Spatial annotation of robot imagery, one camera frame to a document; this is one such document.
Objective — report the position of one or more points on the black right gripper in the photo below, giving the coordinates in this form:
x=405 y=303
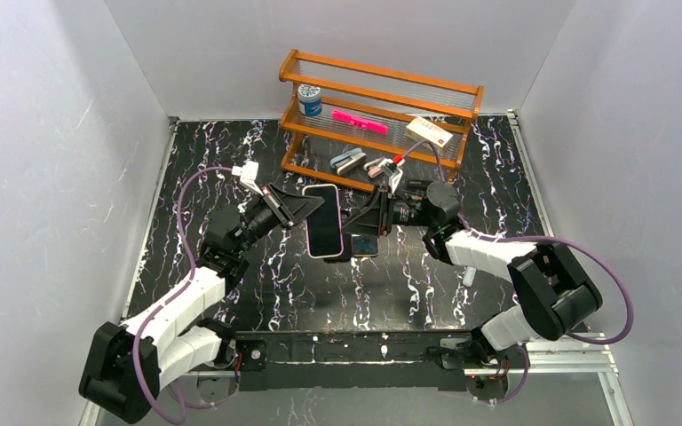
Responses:
x=384 y=213

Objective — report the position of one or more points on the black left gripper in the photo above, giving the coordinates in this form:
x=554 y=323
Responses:
x=281 y=208

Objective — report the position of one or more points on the phone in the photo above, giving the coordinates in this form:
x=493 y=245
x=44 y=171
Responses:
x=364 y=246
x=323 y=227

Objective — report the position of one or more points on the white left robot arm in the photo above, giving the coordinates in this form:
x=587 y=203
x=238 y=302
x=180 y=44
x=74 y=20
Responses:
x=128 y=364

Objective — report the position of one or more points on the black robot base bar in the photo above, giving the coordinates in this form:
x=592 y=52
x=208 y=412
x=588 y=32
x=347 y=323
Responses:
x=450 y=360

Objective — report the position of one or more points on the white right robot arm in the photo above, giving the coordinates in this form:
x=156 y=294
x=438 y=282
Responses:
x=555 y=293

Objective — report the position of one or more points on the pink plastic ruler case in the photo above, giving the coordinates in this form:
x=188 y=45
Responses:
x=359 y=122

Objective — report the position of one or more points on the pink small stapler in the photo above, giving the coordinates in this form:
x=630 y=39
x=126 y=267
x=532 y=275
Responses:
x=374 y=168

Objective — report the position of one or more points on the light blue stapler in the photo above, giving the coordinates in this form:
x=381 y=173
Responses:
x=347 y=161

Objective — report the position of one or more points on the white cardboard box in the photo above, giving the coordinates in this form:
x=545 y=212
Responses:
x=420 y=129

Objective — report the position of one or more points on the orange wooden shelf rack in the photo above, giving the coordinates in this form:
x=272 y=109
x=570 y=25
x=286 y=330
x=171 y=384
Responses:
x=338 y=105

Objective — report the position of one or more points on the blue round jar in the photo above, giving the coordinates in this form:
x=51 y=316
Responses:
x=309 y=99

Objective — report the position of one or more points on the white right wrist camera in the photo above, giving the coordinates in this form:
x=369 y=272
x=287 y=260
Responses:
x=392 y=169

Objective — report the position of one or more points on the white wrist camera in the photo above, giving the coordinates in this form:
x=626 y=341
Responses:
x=392 y=169
x=247 y=177

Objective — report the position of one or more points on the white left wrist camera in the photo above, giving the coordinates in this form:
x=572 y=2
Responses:
x=247 y=177

